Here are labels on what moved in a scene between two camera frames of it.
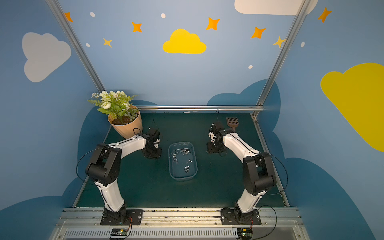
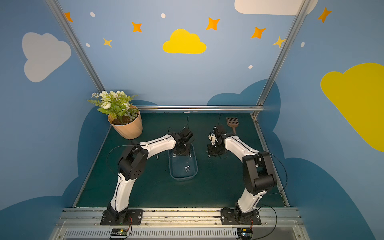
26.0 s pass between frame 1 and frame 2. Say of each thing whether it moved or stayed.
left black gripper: moved
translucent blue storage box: stayed
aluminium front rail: stayed
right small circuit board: stayed
